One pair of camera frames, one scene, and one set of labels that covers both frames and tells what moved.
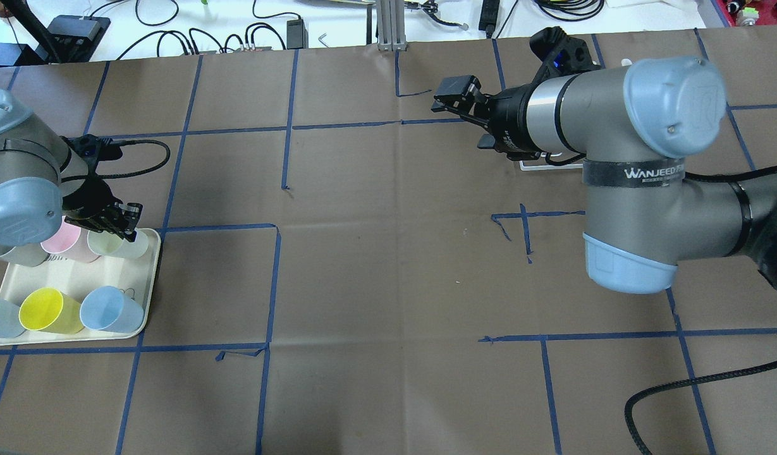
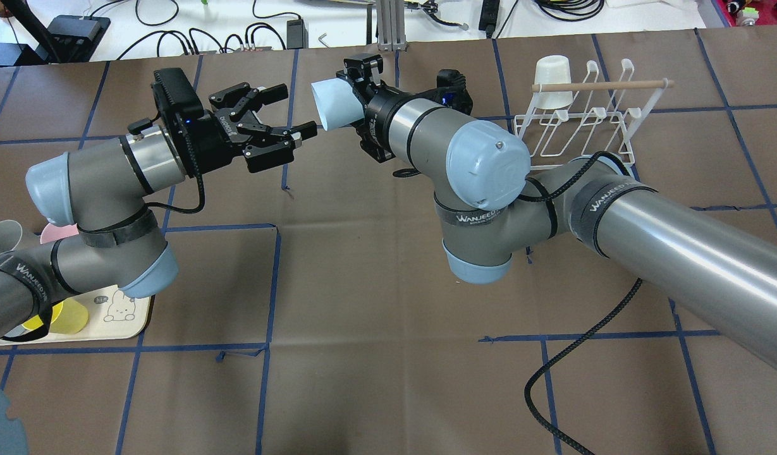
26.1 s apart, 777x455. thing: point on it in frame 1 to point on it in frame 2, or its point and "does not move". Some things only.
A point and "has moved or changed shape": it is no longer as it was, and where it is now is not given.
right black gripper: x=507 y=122 to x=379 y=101
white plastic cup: x=106 y=244 has moved or changed shape
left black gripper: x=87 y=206 to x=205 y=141
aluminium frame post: x=391 y=25 does not move
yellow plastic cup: x=45 y=309 does not move
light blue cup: x=107 y=308 to x=337 y=102
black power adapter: x=297 y=35 does not move
